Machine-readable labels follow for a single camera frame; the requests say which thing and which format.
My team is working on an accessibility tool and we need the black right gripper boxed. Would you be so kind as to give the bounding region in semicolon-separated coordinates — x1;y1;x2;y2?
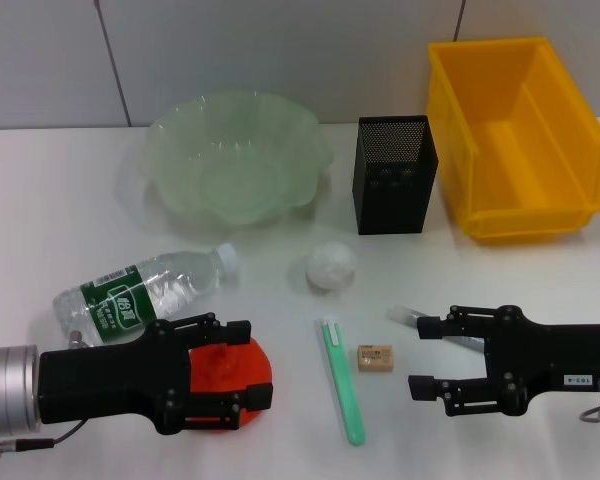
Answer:
408;304;600;417

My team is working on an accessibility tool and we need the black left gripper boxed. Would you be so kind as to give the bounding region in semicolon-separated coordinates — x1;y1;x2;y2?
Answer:
38;312;274;435

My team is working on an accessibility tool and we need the orange fruit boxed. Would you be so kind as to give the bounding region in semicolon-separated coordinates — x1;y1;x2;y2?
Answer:
187;335;274;429

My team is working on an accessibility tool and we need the white paper ball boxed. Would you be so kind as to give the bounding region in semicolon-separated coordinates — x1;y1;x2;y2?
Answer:
304;240;358;294

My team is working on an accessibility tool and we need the clear water bottle green label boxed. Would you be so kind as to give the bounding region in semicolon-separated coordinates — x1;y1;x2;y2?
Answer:
52;242;241;351

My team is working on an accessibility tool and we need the grey marker pen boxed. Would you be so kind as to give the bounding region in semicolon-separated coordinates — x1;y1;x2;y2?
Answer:
385;305;487;352

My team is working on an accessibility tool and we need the tan eraser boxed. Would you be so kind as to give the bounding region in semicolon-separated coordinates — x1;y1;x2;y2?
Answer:
356;343;396;374

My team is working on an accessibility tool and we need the black mesh pen holder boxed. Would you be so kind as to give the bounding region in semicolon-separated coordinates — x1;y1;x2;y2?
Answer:
352;115;440;236

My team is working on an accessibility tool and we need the translucent green fruit bowl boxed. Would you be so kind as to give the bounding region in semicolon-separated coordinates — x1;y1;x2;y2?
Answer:
117;88;337;237

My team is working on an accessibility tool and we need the green toothbrush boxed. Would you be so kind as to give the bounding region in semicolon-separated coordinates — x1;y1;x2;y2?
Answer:
314;314;367;447

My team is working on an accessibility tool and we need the yellow plastic bin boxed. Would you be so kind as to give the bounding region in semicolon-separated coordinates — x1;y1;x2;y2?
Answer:
426;35;600;246

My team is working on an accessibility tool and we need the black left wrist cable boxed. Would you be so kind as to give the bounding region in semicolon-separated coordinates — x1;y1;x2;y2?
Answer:
0;418;90;460

